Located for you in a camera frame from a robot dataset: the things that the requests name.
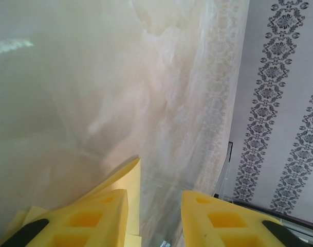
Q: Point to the yellow square paper sheet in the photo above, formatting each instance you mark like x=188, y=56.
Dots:
x=134, y=205

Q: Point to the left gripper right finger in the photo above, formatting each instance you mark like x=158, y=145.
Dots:
x=194, y=218

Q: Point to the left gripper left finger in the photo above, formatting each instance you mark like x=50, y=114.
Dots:
x=115, y=205

